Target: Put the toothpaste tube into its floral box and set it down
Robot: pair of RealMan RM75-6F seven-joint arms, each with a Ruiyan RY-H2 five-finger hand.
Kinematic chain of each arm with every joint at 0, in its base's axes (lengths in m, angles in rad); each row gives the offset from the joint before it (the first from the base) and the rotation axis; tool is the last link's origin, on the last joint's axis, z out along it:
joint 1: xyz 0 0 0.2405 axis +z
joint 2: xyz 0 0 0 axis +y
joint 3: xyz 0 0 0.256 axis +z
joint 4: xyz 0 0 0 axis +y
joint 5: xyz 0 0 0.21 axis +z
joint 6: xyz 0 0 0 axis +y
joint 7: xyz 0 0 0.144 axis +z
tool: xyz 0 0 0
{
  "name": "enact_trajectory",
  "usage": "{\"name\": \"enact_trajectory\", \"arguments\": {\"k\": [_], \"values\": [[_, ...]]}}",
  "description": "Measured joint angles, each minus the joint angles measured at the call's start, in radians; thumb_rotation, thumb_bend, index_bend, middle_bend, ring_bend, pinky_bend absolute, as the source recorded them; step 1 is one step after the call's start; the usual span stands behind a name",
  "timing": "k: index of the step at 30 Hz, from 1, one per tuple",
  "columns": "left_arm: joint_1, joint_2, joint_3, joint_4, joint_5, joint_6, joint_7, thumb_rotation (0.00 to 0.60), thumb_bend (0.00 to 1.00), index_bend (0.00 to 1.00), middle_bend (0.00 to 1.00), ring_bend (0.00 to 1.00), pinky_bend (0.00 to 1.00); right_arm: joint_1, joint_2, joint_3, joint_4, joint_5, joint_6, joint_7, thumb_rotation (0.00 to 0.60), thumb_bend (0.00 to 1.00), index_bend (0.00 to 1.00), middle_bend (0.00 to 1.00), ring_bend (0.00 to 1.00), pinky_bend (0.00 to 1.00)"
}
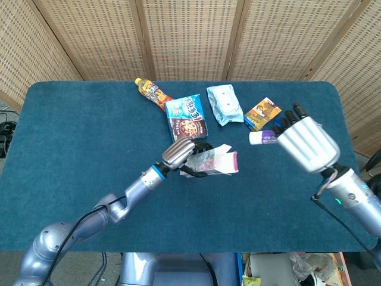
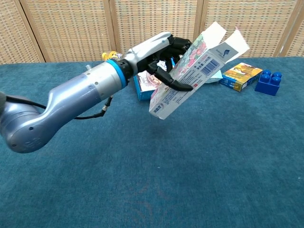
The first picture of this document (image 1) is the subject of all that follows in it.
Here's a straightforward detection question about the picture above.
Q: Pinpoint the silver robot torso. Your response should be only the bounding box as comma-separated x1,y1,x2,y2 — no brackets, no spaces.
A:
118,252,241,286

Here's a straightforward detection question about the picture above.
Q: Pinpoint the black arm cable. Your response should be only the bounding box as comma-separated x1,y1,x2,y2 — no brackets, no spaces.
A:
38,195,127,286
311,168,381,263

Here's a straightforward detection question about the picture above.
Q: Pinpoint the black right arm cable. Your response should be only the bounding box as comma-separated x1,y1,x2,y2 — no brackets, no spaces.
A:
311,168,381,263

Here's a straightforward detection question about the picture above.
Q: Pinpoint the pale blue wet wipes pack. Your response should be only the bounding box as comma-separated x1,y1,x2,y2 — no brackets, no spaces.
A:
206,84,243,127

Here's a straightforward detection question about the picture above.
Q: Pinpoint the clear crumpled plastic bag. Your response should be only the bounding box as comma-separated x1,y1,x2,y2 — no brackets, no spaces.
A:
290,253,337,282

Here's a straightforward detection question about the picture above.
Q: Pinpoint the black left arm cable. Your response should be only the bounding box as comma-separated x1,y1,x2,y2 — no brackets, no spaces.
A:
38,195,127,286

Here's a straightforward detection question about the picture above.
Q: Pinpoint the green snack packet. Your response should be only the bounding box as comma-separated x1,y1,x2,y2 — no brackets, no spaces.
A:
242,275,263,286

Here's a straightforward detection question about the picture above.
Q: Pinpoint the blue cookie box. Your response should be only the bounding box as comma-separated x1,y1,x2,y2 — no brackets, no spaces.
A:
164,94,209,143

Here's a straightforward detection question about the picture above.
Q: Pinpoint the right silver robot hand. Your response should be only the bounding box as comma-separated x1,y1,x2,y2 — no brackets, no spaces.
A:
272,102,341,173

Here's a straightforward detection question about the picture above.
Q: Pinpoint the small yellow blue carton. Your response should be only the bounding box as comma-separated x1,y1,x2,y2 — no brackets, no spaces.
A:
243,97,282,132

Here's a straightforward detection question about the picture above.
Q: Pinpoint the teal table cloth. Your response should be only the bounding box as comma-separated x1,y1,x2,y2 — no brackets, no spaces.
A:
0,80,376,254

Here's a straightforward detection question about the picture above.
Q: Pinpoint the orange drink bottle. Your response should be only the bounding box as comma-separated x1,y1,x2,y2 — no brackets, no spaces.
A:
134,77,174,113

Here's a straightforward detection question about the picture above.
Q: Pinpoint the black floor cable bundle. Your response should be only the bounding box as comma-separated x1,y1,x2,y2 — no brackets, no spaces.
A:
0,110,19,158

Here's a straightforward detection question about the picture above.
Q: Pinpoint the woven wooden folding screen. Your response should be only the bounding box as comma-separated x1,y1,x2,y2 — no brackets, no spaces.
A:
0,0,381,158

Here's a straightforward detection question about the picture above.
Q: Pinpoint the floral white-pink carton box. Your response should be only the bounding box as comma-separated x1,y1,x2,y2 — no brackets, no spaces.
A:
178,144,240,177

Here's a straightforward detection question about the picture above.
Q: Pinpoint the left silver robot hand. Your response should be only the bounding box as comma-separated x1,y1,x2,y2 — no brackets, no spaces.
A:
161,138,214,179

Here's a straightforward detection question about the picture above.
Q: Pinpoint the white purple small tube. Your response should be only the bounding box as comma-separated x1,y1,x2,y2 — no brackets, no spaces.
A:
249,129,278,145

